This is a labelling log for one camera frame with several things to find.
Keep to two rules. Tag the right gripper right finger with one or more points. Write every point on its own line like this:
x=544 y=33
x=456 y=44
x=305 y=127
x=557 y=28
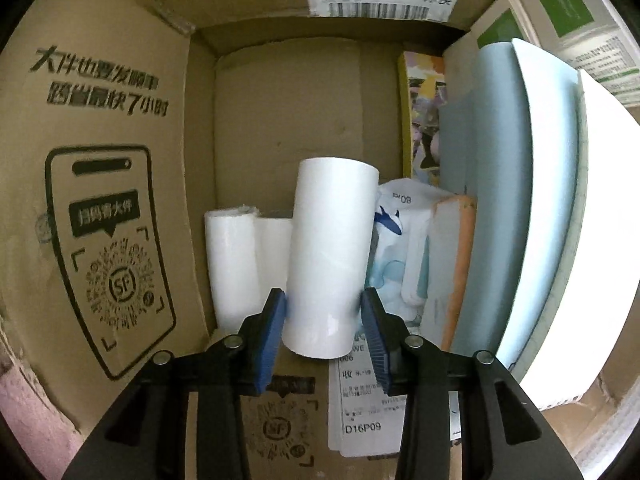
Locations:
x=503 y=434

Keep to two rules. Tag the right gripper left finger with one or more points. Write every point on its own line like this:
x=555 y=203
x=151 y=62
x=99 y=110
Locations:
x=180 y=416

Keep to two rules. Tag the white paper box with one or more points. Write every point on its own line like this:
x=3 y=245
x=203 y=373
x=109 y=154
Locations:
x=580 y=269

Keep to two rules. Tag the white tube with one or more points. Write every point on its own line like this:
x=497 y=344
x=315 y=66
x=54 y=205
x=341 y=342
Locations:
x=247 y=256
x=334 y=206

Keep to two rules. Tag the pink Hello Kitty bedsheet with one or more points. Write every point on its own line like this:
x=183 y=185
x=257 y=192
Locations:
x=48 y=437

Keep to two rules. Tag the white paper label sheet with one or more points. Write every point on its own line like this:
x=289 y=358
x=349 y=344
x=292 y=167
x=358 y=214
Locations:
x=362 y=420

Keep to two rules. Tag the blue white plastic pouch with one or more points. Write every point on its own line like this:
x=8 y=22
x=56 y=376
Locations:
x=398 y=261

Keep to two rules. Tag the orange edged white packet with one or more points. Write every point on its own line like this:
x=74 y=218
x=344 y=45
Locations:
x=450 y=242

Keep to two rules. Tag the light blue flat box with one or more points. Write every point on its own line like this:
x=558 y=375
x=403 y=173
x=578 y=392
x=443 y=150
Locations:
x=486 y=154

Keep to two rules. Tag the brown cardboard box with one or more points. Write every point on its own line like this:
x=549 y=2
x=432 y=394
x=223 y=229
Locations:
x=224 y=97

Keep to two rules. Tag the colourful illustrated booklet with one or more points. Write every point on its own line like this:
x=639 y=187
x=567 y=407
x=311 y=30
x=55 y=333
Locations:
x=423 y=91

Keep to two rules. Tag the green white carton box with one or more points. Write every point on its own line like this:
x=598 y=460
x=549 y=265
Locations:
x=590 y=35

